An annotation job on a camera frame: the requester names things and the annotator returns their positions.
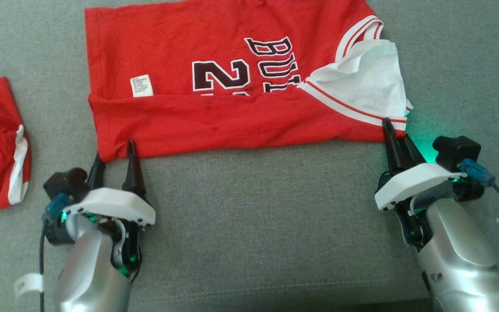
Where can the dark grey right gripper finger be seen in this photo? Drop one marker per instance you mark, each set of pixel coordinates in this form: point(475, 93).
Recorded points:
point(393, 147)
point(412, 154)

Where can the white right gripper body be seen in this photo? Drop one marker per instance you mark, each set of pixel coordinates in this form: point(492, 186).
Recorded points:
point(409, 184)

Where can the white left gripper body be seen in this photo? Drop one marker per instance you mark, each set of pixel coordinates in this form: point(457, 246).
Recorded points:
point(111, 203)

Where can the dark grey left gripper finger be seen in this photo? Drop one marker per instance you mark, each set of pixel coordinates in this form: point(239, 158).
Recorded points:
point(134, 173)
point(97, 175)

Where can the red basketball jersey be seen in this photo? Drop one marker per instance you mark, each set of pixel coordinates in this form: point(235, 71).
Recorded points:
point(232, 117)

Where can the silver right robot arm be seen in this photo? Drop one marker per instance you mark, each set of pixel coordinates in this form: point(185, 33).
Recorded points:
point(461, 260)

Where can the wide grey sofa seat cushion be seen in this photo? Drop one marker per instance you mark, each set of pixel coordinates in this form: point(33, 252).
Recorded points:
point(267, 216)

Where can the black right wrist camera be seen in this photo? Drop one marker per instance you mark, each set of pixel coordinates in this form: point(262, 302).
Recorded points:
point(455, 149)

